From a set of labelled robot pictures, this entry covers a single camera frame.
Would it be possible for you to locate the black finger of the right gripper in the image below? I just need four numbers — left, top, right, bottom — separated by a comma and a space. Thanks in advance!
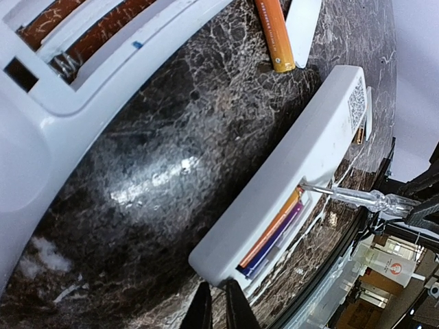
404, 198, 438, 226

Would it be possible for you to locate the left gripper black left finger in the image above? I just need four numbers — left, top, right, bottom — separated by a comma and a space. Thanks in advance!
180, 282, 212, 329

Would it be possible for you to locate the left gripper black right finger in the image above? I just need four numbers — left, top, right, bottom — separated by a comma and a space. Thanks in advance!
226, 279, 261, 329

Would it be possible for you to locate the clear handled screwdriver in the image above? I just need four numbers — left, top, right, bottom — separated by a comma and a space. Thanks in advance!
300, 183, 420, 218

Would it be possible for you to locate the white battery cover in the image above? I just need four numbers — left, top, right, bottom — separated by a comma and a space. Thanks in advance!
285, 0, 322, 69
364, 86, 373, 141

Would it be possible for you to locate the white remote with QR label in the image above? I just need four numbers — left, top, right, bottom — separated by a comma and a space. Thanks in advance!
189, 65, 367, 295

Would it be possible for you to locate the orange battery of QR remote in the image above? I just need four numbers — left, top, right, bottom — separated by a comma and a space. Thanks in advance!
238, 187, 302, 269

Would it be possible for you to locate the orange AA battery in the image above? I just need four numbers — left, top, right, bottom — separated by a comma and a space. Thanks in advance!
254, 0, 296, 73

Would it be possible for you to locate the white remote with battery compartment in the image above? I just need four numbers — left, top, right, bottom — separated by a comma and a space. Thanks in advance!
1, 1, 227, 287

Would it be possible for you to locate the purple battery of QR remote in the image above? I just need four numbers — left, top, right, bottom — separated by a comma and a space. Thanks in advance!
237, 201, 303, 279

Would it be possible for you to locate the plastic cup with red logo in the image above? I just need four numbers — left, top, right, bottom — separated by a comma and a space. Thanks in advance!
354, 244, 416, 288

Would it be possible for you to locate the black curved front rail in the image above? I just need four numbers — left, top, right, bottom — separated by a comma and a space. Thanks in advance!
261, 203, 367, 328

